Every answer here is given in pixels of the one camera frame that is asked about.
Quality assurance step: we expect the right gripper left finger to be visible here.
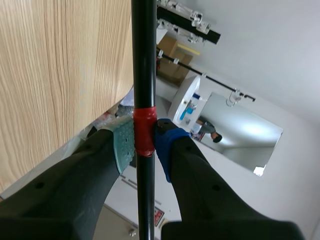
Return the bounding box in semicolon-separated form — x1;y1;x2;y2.
0;116;136;240

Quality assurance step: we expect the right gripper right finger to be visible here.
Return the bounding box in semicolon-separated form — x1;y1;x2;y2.
152;118;306;240

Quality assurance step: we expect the long black rod red band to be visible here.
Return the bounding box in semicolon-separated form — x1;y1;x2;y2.
130;0;158;240

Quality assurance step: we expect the white wash basin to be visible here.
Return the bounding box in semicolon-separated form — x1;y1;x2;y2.
166;75;208;125

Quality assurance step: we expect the brown cardboard box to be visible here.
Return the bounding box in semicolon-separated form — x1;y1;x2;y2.
156;34;201;87

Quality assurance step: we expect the wall mirror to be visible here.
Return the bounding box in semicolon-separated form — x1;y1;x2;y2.
190;91;285;178

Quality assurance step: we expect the thin black metal rail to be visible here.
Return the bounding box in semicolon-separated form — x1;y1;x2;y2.
156;51;256;103

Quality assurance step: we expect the thick black metal rail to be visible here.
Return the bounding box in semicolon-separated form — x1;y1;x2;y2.
156;5;222;45

